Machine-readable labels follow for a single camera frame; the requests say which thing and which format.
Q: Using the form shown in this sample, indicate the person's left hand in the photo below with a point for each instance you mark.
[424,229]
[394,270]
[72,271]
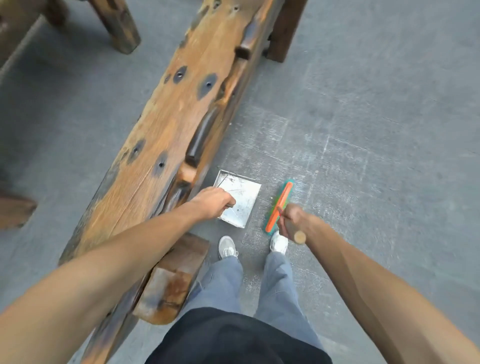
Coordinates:
[212,204]

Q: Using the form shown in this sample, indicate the rustic wooden backrest bench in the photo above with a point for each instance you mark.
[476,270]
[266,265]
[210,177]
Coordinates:
[180,131]

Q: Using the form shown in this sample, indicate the person's right forearm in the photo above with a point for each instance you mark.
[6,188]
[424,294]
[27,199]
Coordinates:
[393,300]

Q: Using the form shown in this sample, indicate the person's right leg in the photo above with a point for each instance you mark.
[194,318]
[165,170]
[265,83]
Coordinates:
[281,296]

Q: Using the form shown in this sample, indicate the person's leg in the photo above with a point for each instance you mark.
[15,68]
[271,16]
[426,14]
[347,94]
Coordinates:
[281,296]
[221,285]

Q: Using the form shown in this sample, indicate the square metal dustpan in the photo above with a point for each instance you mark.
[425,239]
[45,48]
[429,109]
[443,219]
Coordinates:
[243,202]

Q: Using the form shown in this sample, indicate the person's right hand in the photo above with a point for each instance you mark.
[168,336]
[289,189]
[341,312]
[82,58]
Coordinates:
[294,221]

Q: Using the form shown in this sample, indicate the person's left white shoe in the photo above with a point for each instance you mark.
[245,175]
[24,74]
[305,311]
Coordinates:
[227,247]

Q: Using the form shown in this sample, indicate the person's left forearm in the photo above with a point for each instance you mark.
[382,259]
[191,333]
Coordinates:
[93,277]

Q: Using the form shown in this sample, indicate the person's right white shoe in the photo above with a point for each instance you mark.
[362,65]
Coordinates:
[279,243]

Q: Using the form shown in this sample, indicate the person's left leg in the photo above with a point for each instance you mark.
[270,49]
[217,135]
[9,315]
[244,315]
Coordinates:
[221,285]

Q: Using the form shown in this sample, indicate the large rustic wooden table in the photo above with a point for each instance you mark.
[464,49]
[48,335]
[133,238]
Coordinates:
[116,22]

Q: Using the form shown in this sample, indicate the person's white shoe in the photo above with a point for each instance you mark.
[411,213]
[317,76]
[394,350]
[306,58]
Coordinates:
[279,243]
[227,247]

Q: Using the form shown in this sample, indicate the person's black shirt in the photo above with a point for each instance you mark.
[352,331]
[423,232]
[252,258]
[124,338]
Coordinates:
[232,337]

